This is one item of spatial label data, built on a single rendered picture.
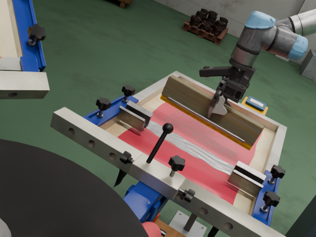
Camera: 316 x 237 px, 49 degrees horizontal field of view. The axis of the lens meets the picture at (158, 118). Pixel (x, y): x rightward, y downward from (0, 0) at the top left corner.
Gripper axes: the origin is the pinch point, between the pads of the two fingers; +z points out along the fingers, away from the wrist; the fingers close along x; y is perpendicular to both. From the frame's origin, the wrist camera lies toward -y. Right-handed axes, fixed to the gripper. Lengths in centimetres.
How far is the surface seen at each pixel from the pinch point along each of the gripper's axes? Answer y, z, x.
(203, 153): 4.8, 13.0, -4.0
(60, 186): 0, -23, -85
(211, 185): 12.3, 13.5, -17.7
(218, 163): 10.8, 13.1, -5.0
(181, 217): 5, 108, 71
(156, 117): -17.4, 13.4, 2.9
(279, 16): -37, 36, 696
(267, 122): 20, 11, 45
